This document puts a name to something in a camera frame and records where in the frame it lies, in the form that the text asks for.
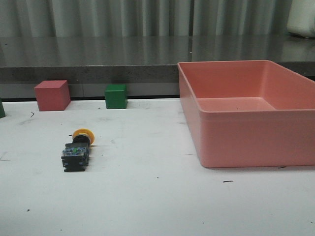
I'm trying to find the dark green block at edge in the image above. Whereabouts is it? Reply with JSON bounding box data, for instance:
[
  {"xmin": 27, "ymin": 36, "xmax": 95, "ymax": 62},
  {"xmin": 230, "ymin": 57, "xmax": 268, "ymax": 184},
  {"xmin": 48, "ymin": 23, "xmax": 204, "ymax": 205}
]
[{"xmin": 0, "ymin": 98, "xmax": 6, "ymax": 118}]

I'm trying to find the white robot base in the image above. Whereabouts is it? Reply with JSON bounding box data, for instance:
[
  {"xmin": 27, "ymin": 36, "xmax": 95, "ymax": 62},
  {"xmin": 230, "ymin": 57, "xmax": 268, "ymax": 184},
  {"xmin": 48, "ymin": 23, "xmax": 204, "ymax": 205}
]
[{"xmin": 286, "ymin": 0, "xmax": 315, "ymax": 38}]

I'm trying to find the pink plastic bin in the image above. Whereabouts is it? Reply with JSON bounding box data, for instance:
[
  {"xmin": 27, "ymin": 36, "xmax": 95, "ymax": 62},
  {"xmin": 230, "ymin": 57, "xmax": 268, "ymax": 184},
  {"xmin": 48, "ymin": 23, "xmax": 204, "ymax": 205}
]
[{"xmin": 178, "ymin": 60, "xmax": 315, "ymax": 168}]

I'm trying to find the pink cube block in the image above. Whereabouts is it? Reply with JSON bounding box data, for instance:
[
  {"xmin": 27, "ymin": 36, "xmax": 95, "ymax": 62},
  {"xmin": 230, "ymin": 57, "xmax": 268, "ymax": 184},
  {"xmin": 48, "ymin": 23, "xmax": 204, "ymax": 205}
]
[{"xmin": 34, "ymin": 80, "xmax": 71, "ymax": 111}]

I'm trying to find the yellow push button switch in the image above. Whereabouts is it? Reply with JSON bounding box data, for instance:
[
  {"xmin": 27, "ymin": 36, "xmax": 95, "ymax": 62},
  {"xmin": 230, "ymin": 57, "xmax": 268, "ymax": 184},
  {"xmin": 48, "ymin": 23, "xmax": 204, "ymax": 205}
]
[{"xmin": 61, "ymin": 128, "xmax": 95, "ymax": 172}]

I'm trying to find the green cube block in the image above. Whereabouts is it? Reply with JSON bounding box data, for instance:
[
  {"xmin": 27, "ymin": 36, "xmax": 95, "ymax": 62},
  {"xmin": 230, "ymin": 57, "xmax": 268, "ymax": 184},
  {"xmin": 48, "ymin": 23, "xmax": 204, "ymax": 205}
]
[{"xmin": 104, "ymin": 84, "xmax": 127, "ymax": 109}]

